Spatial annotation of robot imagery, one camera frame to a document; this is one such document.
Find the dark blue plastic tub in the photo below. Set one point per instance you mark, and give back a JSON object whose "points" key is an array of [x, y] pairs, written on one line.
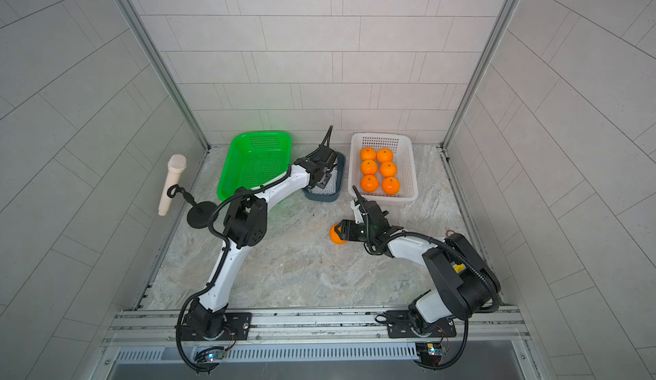
{"points": [[341, 163]]}

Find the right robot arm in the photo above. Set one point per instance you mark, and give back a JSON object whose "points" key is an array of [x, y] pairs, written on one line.
{"points": [[464, 283]]}

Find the right green circuit board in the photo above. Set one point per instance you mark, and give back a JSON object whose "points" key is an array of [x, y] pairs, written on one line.
{"points": [[430, 354]]}

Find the green circuit board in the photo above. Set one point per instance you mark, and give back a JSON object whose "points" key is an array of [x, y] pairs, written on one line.
{"points": [[213, 355], [430, 354]]}

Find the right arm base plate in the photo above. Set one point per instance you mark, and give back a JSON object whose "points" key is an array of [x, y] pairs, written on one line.
{"points": [[410, 324]]}

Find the aluminium rail frame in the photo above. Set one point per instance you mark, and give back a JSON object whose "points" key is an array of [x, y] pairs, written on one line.
{"points": [[304, 335]]}

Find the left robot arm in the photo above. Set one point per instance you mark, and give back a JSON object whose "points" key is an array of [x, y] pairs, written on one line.
{"points": [[241, 222]]}

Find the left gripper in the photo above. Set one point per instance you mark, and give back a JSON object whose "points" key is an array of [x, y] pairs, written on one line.
{"points": [[325, 179]]}

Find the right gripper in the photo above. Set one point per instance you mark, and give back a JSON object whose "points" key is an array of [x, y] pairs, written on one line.
{"points": [[348, 231]]}

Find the white plastic basket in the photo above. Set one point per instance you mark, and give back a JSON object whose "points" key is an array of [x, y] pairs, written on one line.
{"points": [[403, 158]]}

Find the left green circuit board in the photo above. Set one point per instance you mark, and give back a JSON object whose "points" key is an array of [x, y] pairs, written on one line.
{"points": [[213, 355]]}

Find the netted orange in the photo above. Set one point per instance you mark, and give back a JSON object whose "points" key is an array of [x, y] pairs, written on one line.
{"points": [[384, 155], [335, 235], [390, 186], [388, 169], [369, 167], [369, 183]]}

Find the green plastic basket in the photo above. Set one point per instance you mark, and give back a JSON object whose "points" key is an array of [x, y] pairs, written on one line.
{"points": [[254, 159]]}

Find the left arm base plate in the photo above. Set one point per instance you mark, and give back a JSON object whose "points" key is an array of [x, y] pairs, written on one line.
{"points": [[236, 326]]}

